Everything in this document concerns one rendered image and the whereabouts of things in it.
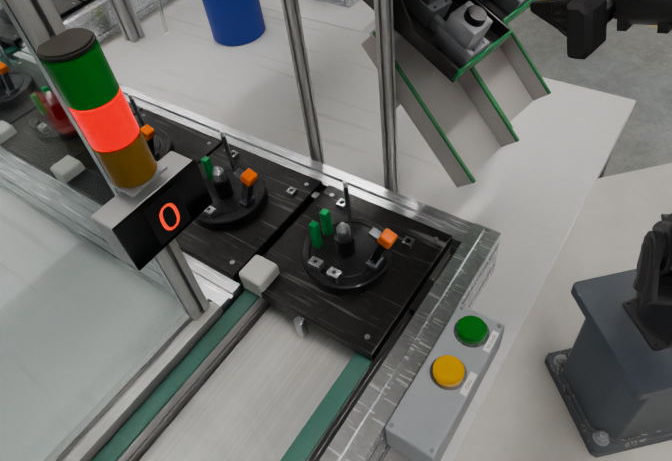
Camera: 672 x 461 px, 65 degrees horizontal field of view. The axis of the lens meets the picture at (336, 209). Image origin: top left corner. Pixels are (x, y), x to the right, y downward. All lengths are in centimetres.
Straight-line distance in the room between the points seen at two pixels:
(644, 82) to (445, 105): 218
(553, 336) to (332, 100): 75
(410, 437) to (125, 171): 45
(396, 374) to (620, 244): 49
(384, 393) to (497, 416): 18
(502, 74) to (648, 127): 175
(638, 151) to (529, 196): 157
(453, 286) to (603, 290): 21
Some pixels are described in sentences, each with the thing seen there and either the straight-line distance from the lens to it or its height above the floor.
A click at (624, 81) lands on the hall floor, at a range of 302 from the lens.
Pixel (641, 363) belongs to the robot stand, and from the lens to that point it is 68.
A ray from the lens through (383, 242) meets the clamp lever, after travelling 72.
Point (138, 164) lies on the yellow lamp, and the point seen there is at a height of 128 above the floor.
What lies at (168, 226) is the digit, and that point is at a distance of 64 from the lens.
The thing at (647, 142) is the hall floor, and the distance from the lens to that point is 268.
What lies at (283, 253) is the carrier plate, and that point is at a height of 97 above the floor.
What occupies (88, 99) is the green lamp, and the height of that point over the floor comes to 137.
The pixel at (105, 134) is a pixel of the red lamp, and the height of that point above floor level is 133.
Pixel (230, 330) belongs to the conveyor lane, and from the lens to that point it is 83.
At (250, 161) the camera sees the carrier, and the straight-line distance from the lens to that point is 103.
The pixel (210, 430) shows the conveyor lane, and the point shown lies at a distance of 80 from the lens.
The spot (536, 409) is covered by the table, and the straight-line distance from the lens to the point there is 85.
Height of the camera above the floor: 163
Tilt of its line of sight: 47 degrees down
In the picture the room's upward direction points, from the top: 9 degrees counter-clockwise
